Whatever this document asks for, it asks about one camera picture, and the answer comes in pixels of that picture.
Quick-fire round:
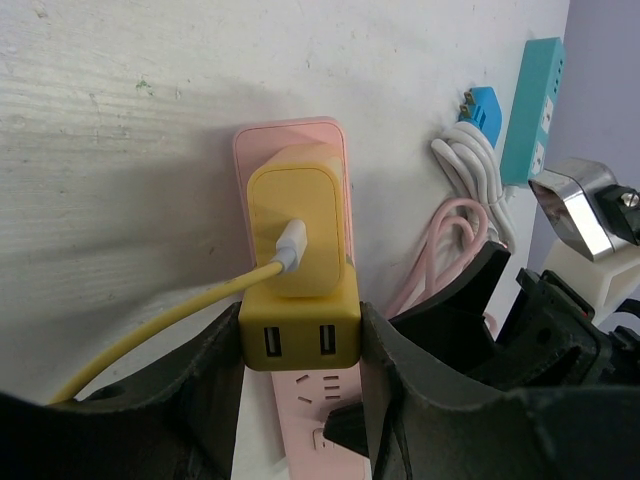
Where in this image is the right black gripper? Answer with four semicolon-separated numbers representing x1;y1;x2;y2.
361;241;639;479

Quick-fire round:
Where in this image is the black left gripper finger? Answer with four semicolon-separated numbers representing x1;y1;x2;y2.
1;303;244;479

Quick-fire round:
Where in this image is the pink power strip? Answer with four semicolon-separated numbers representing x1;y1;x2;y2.
232;118;366;479

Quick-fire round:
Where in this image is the yellow green charger plug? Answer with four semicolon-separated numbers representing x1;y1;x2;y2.
238;264;361;371

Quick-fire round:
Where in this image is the blue plug adapter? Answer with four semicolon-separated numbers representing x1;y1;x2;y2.
458;86;502;148

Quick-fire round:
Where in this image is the teal power strip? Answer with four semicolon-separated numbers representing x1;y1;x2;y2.
500;37;566;187

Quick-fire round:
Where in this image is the pink power cord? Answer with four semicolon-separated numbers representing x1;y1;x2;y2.
382;197;499;346

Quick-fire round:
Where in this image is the yellow usb cable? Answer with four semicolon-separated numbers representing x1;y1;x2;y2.
47;218;307;405

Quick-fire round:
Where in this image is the white power strip cord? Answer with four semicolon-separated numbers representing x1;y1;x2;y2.
430;122;519;249

